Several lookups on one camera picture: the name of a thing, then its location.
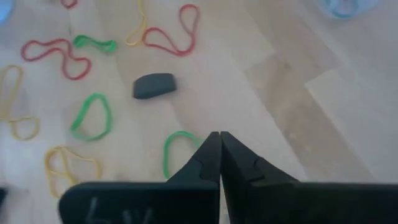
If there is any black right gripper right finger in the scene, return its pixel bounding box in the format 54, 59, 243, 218
221, 131, 398, 224

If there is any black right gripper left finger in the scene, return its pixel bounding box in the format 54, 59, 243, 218
58, 131, 221, 224

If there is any green rubber band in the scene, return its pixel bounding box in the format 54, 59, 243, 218
162, 130, 205, 180
72, 34, 118, 54
70, 92, 113, 141

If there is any yellow rubber band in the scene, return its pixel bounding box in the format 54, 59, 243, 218
0, 64, 40, 141
44, 144, 103, 200
126, 0, 147, 47

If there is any clear plastic bin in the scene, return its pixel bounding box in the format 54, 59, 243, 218
313, 0, 381, 20

